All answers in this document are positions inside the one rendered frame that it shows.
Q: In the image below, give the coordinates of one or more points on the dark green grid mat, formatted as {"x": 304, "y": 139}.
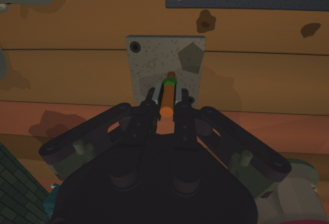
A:
{"x": 7, "y": 184}

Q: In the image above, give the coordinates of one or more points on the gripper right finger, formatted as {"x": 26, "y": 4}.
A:
{"x": 237, "y": 134}

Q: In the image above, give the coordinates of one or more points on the grey speckled mounting plate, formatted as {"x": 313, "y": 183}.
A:
{"x": 159, "y": 58}

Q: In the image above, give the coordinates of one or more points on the pale green pin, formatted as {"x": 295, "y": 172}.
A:
{"x": 245, "y": 157}
{"x": 79, "y": 146}

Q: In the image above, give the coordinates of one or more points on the black socket screw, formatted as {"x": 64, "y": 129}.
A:
{"x": 135, "y": 46}
{"x": 191, "y": 100}

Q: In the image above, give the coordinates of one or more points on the grey-green regulator body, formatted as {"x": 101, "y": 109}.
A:
{"x": 293, "y": 196}

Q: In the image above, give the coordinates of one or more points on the brass plug with green hex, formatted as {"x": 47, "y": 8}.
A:
{"x": 168, "y": 98}

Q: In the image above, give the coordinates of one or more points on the dark grey textured plate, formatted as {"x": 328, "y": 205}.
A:
{"x": 251, "y": 4}

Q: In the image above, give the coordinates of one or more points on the teal block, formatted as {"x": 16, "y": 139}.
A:
{"x": 50, "y": 201}

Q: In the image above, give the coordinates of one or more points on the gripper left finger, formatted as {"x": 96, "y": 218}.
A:
{"x": 83, "y": 131}

